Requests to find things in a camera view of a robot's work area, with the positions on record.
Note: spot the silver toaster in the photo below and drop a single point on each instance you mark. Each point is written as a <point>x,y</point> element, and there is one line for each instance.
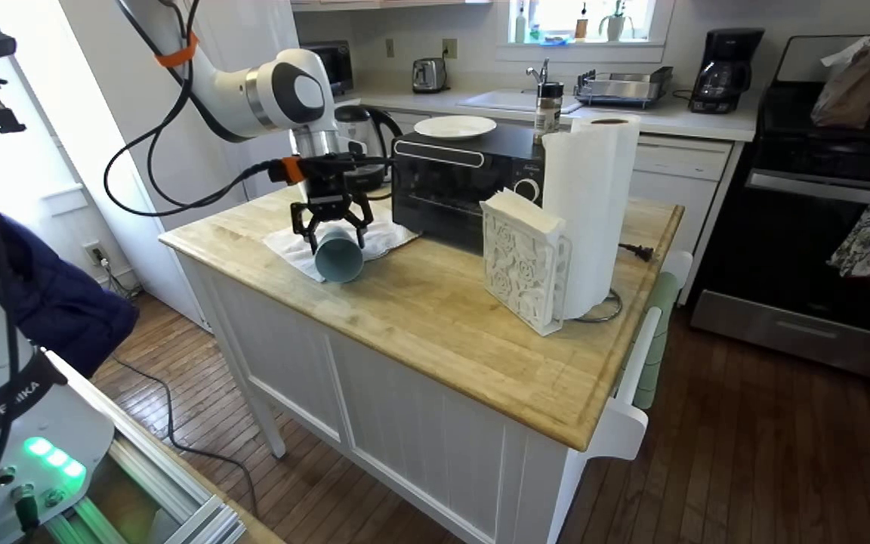
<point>430,76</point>

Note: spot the chrome faucet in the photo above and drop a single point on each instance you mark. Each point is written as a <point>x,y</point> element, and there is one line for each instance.
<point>536,76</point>

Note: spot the green soap bottle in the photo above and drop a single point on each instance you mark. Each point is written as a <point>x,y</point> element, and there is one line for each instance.
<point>521,25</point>

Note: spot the spice shaker jar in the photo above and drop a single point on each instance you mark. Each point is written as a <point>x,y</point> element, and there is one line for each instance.
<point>550,108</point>

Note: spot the dark blue jacket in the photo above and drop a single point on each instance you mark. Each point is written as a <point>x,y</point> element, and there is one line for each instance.
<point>51,304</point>

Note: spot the wall outlet plate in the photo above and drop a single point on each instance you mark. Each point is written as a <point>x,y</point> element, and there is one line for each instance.
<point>447,46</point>
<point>391,46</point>

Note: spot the brown paper bag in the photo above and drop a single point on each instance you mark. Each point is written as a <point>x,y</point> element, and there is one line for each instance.
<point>848,93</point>

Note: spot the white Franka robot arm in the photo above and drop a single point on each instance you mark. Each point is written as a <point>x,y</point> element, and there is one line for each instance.
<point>274,94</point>

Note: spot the white paper towel roll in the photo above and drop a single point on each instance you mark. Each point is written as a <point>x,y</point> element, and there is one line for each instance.
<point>588,221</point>

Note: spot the speckled white block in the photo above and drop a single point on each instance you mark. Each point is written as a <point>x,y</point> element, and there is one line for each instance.
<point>521,266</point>

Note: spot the white kitchen sink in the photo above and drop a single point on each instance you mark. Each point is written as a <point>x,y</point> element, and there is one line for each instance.
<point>498,101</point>

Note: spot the white wood-top kitchen island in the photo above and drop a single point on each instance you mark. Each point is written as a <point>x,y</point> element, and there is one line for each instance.
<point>423,444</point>

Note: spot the white cloth towel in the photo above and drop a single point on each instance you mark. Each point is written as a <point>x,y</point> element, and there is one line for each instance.
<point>383,240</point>

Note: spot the green hanging towel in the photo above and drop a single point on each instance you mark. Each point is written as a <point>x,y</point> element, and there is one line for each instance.
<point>657,342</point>

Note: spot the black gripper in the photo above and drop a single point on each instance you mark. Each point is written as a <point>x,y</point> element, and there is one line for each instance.
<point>333,201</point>

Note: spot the black microwave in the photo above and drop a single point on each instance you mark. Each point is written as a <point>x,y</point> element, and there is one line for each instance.
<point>333,65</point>

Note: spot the white framed window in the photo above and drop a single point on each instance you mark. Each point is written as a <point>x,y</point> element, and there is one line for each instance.
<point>557,17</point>

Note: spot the black coffee maker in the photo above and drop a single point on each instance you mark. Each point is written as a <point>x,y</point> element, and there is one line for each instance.
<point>725,70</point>

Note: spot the black toaster oven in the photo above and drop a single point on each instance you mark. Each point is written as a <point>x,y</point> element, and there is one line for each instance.
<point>445,198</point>

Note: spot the black kitchen stove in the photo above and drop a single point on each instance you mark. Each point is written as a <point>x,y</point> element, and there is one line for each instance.
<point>806,273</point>

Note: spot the small amber bottle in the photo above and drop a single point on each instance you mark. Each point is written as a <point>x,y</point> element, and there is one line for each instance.
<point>582,23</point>

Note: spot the grey dish rack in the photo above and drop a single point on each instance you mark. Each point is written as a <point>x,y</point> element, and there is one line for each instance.
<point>621,93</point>

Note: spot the white plate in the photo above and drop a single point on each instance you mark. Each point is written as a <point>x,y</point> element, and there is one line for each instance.
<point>455,128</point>

